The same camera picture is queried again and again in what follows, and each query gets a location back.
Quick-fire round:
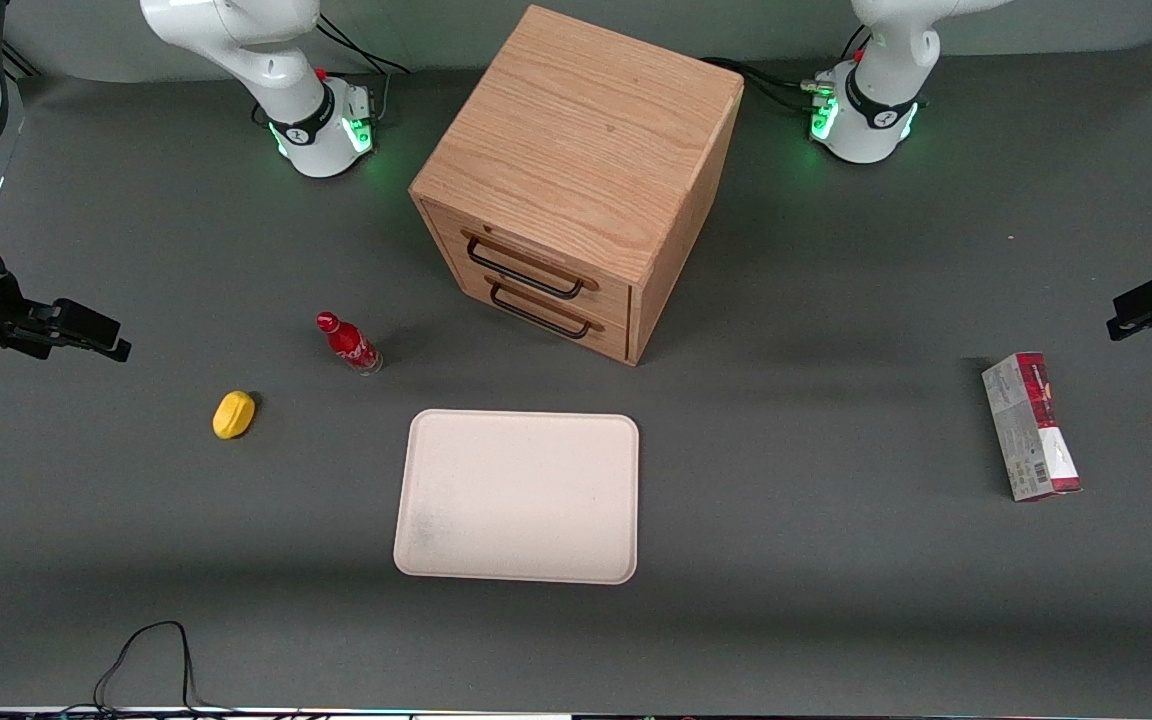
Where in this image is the red coke bottle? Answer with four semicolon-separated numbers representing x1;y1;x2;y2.
315;311;384;377

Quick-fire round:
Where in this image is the beige rectangular tray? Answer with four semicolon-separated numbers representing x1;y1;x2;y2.
393;408;641;586

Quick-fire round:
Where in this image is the yellow lemon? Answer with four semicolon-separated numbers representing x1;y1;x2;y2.
212;390;257;441

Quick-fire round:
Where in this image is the grey and red carton box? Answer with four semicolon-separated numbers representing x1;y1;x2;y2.
981;351;1083;503

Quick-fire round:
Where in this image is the wooden two-drawer cabinet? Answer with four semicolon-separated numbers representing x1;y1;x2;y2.
408;4;745;367

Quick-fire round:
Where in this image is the black diagonal frame bar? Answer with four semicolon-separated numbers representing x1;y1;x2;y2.
2;42;43;83

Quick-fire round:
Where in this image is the black looped table cable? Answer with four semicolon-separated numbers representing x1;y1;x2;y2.
56;620;237;716

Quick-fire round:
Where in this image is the black right arm base cable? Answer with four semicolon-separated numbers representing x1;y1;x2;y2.
314;14;413;77

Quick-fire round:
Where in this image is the black arm base cable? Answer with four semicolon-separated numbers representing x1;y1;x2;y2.
700;56;837;113
314;14;413;77

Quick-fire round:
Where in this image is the black drawer handle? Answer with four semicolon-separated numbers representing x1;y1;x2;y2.
489;284;595;341
465;236;585;301

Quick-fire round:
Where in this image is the black left arm base cable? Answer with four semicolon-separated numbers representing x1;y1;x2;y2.
700;56;837;113

